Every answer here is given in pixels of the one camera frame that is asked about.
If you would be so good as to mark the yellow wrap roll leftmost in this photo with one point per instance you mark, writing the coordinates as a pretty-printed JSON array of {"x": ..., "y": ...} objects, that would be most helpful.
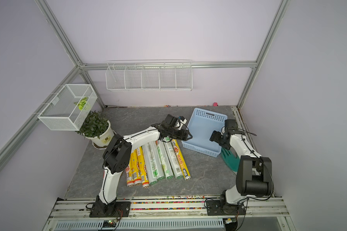
[{"x": 129, "y": 177}]

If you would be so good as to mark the large potted green plant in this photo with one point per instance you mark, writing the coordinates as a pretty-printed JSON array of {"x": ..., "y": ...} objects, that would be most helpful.
[{"x": 98, "y": 129}]

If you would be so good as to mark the green work glove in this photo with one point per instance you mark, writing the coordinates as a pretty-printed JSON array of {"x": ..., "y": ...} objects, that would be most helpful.
[{"x": 230, "y": 159}]

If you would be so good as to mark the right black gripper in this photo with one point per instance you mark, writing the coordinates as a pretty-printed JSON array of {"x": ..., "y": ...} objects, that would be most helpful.
[{"x": 216, "y": 136}]

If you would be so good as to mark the white green wrap roll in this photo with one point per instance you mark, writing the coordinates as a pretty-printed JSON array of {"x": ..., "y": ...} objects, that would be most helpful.
[
  {"x": 172, "y": 158},
  {"x": 164, "y": 160},
  {"x": 156, "y": 160},
  {"x": 149, "y": 165}
]

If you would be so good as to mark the white wire basket left wall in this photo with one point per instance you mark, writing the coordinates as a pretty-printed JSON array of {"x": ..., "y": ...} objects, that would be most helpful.
[{"x": 61, "y": 114}]

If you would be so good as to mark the yellow plastic wrap roll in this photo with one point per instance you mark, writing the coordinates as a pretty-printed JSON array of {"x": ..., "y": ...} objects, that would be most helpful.
[{"x": 182, "y": 164}]

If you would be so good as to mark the aluminium rail frame front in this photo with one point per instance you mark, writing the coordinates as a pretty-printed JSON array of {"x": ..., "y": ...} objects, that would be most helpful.
[{"x": 170, "y": 213}]

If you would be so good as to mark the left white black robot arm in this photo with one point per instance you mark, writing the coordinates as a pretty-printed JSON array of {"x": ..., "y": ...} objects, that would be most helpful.
[{"x": 116, "y": 157}]

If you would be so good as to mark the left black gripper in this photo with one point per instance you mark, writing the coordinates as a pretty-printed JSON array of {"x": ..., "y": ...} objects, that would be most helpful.
[{"x": 183, "y": 137}]

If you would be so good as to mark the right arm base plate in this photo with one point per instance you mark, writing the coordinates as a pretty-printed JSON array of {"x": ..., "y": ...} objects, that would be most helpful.
[{"x": 219, "y": 208}]

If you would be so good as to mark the green leaf in wire basket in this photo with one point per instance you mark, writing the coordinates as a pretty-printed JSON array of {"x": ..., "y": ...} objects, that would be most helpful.
[{"x": 83, "y": 104}]

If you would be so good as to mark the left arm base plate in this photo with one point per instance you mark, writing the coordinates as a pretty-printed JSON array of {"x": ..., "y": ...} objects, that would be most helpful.
[{"x": 112, "y": 210}]

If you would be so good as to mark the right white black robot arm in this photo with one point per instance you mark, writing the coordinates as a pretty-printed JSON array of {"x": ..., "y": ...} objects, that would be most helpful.
[{"x": 254, "y": 176}]

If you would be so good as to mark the white wire shelf back wall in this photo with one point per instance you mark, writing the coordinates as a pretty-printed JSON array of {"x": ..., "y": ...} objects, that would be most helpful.
[{"x": 149, "y": 75}]

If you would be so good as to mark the light blue plastic basket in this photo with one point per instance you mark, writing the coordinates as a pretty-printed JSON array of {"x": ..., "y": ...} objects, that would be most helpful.
[{"x": 201, "y": 125}]

